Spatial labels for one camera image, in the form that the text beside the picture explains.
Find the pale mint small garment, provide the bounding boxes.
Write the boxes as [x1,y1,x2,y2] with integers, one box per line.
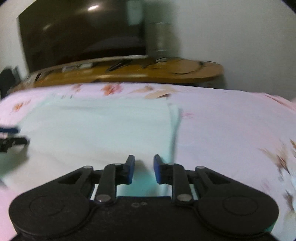
[1,97,180,196]

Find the black speaker box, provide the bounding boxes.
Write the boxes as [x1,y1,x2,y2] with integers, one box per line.
[0,66,21,99]

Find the pink floral bed sheet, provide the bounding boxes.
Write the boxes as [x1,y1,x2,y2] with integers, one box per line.
[1,83,295,240]

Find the black flat screen television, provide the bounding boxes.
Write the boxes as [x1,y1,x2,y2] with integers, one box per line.
[18,0,147,73]

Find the wooden TV stand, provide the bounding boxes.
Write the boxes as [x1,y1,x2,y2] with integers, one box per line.
[9,57,224,93]

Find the black television foot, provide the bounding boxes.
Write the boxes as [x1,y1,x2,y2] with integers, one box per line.
[106,59,132,72]

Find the clear glass vase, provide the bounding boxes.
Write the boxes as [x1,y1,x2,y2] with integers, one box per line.
[147,22,178,59]

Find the black cable with adapter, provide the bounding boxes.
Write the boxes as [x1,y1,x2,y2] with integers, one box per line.
[143,56,218,75]

